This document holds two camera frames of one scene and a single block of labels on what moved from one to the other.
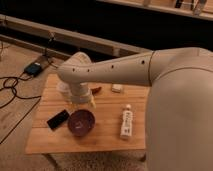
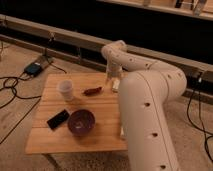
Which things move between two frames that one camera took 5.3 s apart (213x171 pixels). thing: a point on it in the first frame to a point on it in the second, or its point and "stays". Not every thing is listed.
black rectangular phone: (58, 119) stays
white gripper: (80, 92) to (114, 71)
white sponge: (117, 88) stays
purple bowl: (81, 123) stays
